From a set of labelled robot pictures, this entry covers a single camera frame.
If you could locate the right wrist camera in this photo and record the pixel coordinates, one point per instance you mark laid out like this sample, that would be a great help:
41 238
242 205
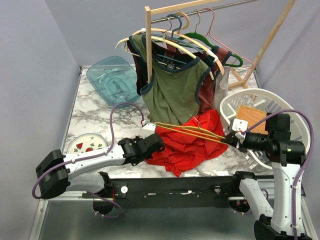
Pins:
238 127

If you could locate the blue plastic tub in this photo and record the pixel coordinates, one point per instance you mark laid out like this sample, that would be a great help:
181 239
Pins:
115 80

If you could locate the wooden clothes rack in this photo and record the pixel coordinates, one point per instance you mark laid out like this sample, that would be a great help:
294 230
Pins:
241 82

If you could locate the white translucent garment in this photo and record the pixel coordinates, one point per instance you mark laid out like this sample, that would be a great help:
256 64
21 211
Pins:
221 87

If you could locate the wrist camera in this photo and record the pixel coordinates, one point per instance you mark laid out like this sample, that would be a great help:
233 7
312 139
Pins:
238 127
147 130

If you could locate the cream wooden hanger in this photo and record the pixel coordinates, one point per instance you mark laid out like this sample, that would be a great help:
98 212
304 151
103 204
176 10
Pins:
173 42

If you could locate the blue plastic hanger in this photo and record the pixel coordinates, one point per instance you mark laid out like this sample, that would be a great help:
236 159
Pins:
175 37

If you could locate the pink wire hanger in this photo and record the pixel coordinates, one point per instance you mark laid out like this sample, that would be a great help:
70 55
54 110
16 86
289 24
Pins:
208 34

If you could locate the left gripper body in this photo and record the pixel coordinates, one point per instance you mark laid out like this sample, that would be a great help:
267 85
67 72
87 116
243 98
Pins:
144 157

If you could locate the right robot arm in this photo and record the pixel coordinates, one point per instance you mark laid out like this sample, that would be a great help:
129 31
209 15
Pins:
283 220

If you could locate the green velvet hanger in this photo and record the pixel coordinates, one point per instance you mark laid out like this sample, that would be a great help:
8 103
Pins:
203 39

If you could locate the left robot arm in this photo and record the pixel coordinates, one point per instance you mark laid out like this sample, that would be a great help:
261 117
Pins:
58 173

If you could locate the green tank top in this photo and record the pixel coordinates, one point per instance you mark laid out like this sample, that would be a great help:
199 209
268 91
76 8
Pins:
151 95

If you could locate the watermelon pattern plate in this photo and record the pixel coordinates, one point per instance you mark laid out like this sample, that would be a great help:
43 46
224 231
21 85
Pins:
85 143

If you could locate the white laundry basket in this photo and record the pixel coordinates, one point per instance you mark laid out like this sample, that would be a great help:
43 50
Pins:
267 102

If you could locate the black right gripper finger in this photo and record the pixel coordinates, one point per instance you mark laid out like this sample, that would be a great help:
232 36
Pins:
231 136
234 142

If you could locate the yellow hanger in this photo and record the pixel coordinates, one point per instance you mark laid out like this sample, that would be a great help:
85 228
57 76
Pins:
205 127

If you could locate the red tank top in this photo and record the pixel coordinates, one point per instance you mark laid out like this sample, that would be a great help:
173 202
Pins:
178 158

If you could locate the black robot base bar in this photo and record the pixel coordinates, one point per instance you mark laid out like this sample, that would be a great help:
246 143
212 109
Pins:
175 192

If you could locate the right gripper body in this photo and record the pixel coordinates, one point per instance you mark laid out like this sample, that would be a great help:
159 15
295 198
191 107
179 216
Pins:
254 140

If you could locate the dark maroon tank top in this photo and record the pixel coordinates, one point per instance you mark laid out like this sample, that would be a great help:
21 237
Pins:
140 68

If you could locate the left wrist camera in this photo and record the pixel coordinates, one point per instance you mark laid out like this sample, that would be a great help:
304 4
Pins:
147 130

